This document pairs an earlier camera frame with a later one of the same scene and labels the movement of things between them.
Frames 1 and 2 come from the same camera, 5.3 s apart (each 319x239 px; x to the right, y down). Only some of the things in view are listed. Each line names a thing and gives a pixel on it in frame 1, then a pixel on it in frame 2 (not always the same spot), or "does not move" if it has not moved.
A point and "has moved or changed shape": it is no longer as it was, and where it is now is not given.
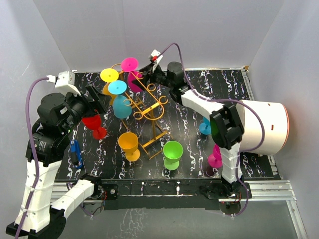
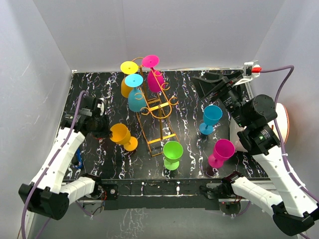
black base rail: x=169 y=194 does not move
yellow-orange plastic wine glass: x=108 y=75 → x=127 y=67
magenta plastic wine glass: x=129 y=64 has moved or changed shape
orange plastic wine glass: x=128 y=142 → x=121 y=135
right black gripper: x=147 y=74 → x=221 y=84
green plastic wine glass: x=173 y=151 does not move
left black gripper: x=102 y=104 → x=106 y=133
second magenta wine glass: x=215 y=160 does not move
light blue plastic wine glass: x=121 y=106 → x=137 y=100
